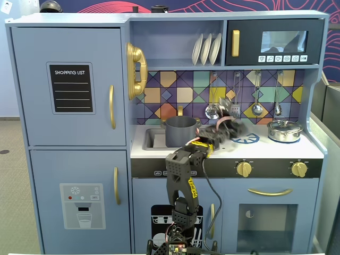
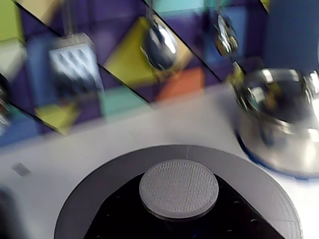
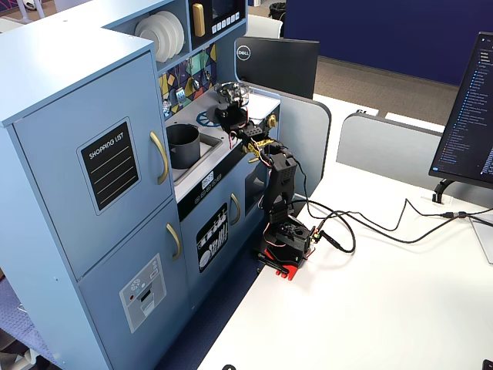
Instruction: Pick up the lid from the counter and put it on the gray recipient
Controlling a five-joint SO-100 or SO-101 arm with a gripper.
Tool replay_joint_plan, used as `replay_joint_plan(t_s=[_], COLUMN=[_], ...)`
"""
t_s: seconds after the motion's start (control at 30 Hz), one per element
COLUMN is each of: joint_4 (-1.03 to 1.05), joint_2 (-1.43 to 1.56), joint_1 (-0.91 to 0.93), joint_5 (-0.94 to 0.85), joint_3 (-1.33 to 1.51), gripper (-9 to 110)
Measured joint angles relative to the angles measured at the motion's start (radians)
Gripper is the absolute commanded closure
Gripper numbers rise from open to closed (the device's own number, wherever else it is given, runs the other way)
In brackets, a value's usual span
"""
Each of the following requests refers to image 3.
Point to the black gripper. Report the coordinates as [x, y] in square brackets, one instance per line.
[227, 114]

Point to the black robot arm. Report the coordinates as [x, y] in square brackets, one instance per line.
[283, 185]

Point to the gold stove knob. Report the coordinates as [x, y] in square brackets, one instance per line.
[272, 120]

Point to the hanging metal toy utensil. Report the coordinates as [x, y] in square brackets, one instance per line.
[179, 96]

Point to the black Dell monitor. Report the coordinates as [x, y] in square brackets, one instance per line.
[277, 65]

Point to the gray toy sink basin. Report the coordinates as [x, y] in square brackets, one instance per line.
[200, 154]

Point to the gray cylindrical pot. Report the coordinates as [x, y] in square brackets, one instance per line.
[185, 148]

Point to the tall gray desk divider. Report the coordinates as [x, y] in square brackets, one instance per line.
[304, 135]

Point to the white chair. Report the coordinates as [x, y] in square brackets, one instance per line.
[263, 25]

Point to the white toy plate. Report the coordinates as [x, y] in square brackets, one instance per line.
[171, 32]
[180, 31]
[148, 36]

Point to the black trash bin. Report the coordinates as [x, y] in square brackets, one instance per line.
[277, 9]

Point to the black shopping list decal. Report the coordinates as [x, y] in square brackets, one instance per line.
[109, 167]

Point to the low gray desk divider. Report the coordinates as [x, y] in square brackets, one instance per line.
[389, 148]

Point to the black red table clamp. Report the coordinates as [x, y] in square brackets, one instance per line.
[279, 266]

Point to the light blue toy kitchen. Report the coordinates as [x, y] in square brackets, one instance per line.
[58, 96]

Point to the gray ice dispenser decal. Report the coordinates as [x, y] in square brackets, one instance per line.
[143, 293]

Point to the monitor with code screen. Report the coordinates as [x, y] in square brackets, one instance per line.
[466, 112]

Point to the small black rounded object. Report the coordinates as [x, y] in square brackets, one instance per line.
[230, 367]

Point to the silver monitor stand base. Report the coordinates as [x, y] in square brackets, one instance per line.
[484, 239]

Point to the blue textured floor mat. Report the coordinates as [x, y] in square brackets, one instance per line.
[23, 327]

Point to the black device corner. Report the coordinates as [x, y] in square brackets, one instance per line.
[488, 364]

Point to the dark blue partition wall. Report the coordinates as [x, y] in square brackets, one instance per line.
[385, 34]

